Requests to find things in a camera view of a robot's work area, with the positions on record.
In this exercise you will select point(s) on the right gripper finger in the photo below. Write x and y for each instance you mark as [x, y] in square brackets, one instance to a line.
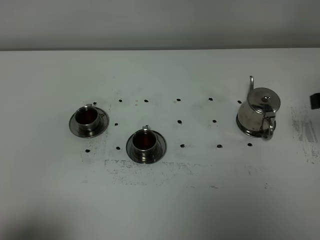
[315, 101]

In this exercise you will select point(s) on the stainless steel teapot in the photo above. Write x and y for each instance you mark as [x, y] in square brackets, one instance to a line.
[260, 103]

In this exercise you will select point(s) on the middle steel saucer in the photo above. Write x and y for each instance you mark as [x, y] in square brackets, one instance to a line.
[149, 157]

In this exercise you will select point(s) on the middle steel teacup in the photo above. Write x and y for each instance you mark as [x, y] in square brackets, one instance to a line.
[144, 140]

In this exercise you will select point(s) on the steel teacup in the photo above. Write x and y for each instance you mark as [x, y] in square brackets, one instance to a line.
[87, 118]
[144, 140]

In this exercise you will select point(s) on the left steel saucer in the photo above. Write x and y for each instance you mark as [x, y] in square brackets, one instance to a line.
[102, 126]

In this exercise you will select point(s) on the left steel teacup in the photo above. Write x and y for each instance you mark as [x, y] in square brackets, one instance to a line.
[87, 118]

